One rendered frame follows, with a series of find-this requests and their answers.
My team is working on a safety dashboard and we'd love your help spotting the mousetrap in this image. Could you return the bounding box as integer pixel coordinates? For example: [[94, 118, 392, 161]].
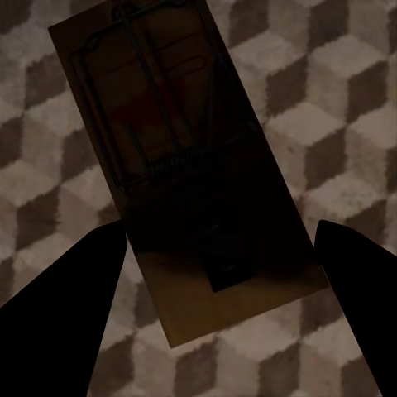
[[48, 0, 332, 349]]

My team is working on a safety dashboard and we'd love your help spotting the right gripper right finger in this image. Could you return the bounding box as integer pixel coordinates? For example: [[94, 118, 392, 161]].
[[314, 220, 397, 397]]

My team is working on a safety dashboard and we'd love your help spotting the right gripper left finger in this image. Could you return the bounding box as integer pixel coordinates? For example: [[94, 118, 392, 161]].
[[0, 220, 127, 397]]

